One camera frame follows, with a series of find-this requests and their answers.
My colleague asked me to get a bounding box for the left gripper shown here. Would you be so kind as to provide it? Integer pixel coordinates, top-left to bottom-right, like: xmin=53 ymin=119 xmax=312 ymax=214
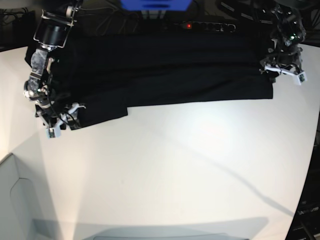
xmin=259 ymin=45 xmax=303 ymax=78

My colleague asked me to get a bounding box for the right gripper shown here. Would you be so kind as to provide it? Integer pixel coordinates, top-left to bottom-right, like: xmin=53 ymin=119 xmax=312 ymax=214
xmin=33 ymin=96 xmax=87 ymax=129

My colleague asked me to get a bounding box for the black T-shirt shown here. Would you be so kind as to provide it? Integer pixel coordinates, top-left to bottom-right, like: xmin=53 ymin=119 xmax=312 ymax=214
xmin=49 ymin=32 xmax=273 ymax=129

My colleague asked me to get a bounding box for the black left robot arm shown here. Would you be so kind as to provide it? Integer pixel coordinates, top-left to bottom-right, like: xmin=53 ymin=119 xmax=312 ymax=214
xmin=260 ymin=0 xmax=307 ymax=85

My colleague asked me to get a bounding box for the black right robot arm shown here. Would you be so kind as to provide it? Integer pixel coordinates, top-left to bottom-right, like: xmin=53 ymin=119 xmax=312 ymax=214
xmin=23 ymin=0 xmax=85 ymax=138

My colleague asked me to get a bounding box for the black power strip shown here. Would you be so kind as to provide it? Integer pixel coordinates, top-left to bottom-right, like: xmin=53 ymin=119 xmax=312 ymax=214
xmin=165 ymin=21 xmax=237 ymax=33

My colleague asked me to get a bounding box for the white plastic bin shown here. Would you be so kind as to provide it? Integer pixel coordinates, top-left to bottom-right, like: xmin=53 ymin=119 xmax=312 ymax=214
xmin=0 ymin=152 xmax=76 ymax=240

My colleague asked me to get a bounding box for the blue box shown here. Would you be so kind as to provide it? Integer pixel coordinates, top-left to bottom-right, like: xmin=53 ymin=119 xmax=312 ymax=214
xmin=120 ymin=0 xmax=192 ymax=11

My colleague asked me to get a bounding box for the black equipment with label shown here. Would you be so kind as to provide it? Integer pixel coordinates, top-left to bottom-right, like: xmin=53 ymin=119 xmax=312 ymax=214
xmin=286 ymin=167 xmax=320 ymax=240

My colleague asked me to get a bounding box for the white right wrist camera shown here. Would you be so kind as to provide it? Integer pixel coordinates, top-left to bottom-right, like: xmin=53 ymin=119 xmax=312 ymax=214
xmin=45 ymin=126 xmax=61 ymax=139

